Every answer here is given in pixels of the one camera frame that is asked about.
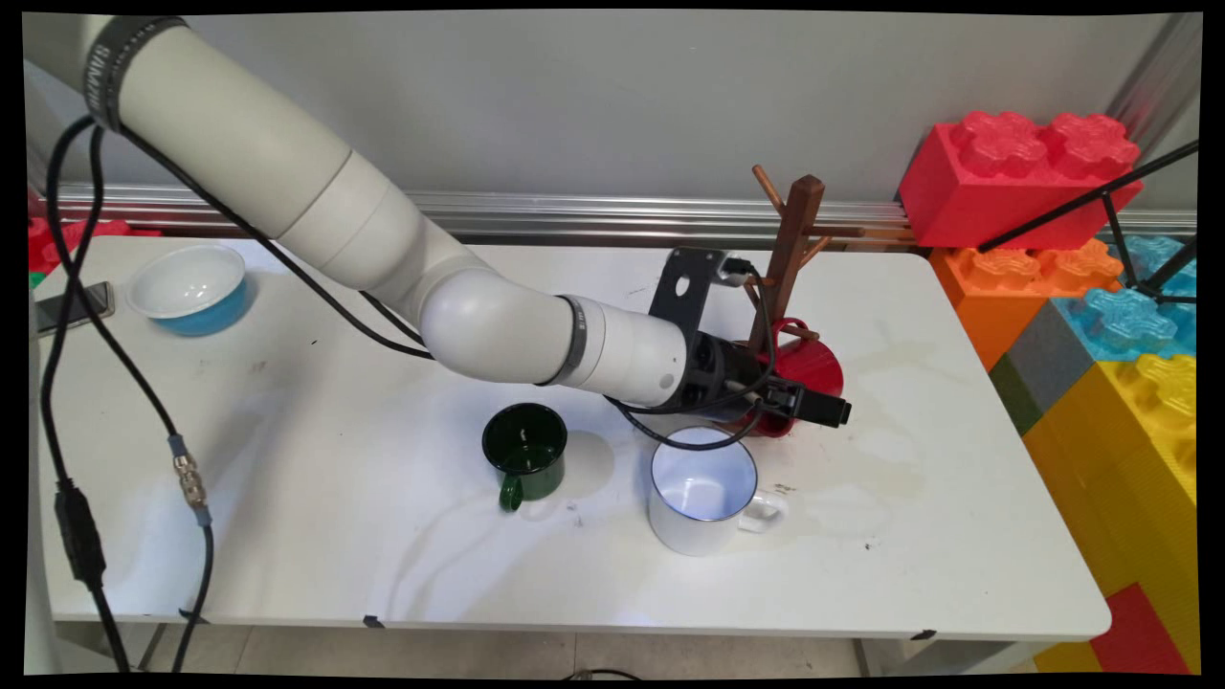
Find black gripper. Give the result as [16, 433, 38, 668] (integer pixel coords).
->
[681, 330, 853, 429]

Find red enamel mug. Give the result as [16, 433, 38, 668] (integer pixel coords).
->
[737, 318, 845, 439]

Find white enamel mug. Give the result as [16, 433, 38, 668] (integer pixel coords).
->
[648, 426, 791, 557]

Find brown wooden mug tree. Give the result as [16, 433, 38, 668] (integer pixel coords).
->
[732, 165, 867, 436]

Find orange toy block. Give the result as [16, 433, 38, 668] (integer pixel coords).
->
[928, 241, 1124, 372]

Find grey toy block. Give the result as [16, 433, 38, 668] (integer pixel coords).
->
[989, 301, 1098, 437]

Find large red toy block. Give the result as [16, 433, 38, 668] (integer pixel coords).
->
[900, 111, 1145, 252]

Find grey table leg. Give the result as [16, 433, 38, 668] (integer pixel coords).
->
[852, 638, 1039, 676]
[134, 624, 171, 673]

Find dark green enamel mug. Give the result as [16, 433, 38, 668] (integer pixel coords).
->
[481, 403, 568, 512]

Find yellow toy block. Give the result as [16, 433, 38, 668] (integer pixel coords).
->
[1022, 354, 1197, 673]

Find light blue toy block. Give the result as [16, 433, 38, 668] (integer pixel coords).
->
[1053, 236, 1197, 365]

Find black tripod legs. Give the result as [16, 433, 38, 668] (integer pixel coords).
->
[976, 142, 1199, 307]

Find white and blue bowl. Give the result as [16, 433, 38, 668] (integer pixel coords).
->
[126, 243, 252, 337]

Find grey smartphone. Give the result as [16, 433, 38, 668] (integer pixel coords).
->
[36, 281, 116, 335]

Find aluminium frame rail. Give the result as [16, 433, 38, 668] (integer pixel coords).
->
[53, 184, 1197, 253]

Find aluminium frame post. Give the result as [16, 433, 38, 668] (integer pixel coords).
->
[1105, 14, 1199, 144]

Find black cable with silver connector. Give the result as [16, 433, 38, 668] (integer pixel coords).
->
[88, 124, 215, 647]

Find black cable with black adapter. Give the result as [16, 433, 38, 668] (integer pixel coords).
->
[40, 115, 132, 673]

